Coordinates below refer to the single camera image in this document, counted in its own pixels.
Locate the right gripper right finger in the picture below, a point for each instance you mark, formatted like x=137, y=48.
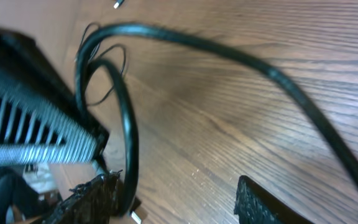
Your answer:
x=254, y=204

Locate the person in black clothes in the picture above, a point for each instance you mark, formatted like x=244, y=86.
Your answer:
x=14, y=190

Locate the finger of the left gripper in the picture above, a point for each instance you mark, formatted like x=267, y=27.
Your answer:
x=39, y=119

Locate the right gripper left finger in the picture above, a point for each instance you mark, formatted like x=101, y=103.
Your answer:
x=93, y=202

